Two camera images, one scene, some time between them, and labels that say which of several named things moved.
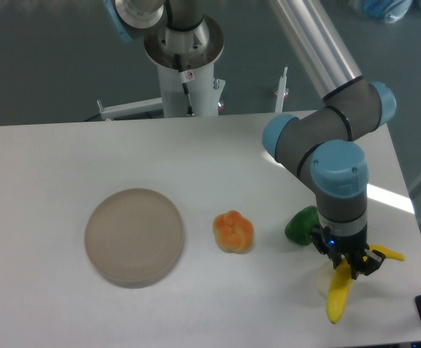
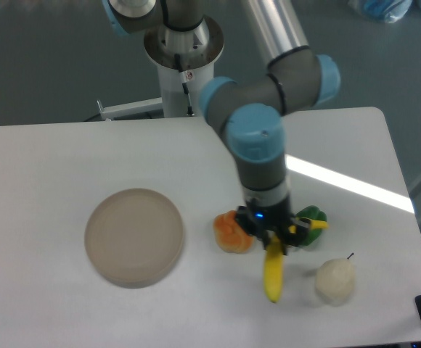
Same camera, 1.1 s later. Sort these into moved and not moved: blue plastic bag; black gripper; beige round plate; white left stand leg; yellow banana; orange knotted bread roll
Moved: yellow banana; black gripper
Not moved: white left stand leg; blue plastic bag; beige round plate; orange knotted bread roll
